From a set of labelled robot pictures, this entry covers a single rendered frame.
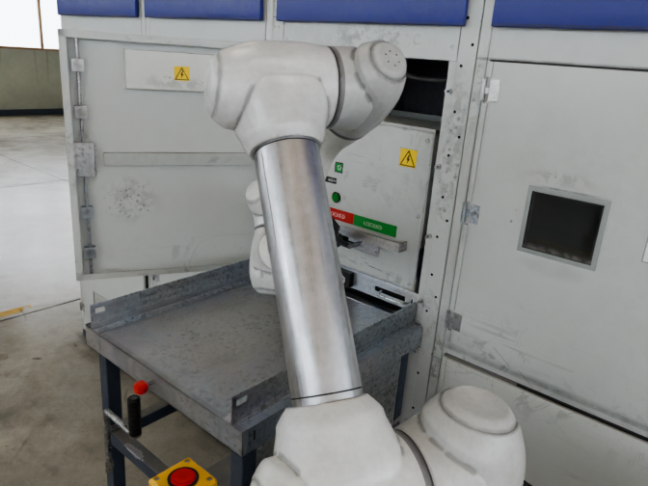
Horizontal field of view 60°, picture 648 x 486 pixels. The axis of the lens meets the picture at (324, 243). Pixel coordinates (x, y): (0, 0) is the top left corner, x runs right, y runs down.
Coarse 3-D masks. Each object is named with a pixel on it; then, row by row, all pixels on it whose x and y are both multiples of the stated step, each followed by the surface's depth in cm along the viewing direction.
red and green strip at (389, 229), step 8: (336, 216) 179; (344, 216) 177; (352, 216) 175; (360, 216) 173; (352, 224) 175; (360, 224) 173; (368, 224) 171; (376, 224) 169; (384, 224) 167; (384, 232) 168; (392, 232) 166
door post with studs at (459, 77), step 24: (480, 0) 131; (456, 72) 139; (456, 96) 140; (456, 120) 141; (456, 144) 142; (456, 168) 144; (432, 192) 150; (432, 216) 152; (432, 240) 153; (432, 264) 154; (432, 288) 156; (432, 312) 157; (432, 336) 159
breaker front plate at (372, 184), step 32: (384, 128) 161; (352, 160) 170; (384, 160) 163; (352, 192) 173; (384, 192) 165; (416, 192) 158; (416, 224) 160; (352, 256) 178; (384, 256) 170; (416, 256) 162
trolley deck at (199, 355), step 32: (160, 320) 153; (192, 320) 154; (224, 320) 156; (256, 320) 157; (352, 320) 161; (128, 352) 136; (160, 352) 137; (192, 352) 138; (224, 352) 140; (256, 352) 141; (384, 352) 146; (160, 384) 128; (192, 384) 125; (224, 384) 126; (192, 416) 122; (256, 416) 116
